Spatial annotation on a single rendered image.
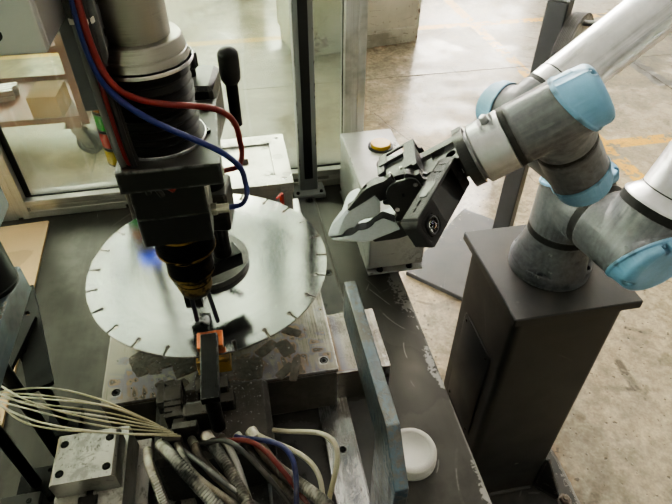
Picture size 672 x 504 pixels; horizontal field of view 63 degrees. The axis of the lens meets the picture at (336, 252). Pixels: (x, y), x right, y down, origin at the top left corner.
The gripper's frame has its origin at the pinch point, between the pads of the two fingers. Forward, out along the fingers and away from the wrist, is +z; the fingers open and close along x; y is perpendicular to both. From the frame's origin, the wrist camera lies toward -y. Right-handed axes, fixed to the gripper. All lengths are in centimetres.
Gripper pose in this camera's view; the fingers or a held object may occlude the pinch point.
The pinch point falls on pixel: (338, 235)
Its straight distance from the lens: 73.0
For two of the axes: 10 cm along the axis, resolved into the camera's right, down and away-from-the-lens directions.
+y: 0.4, -6.5, 7.6
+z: -8.2, 4.1, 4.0
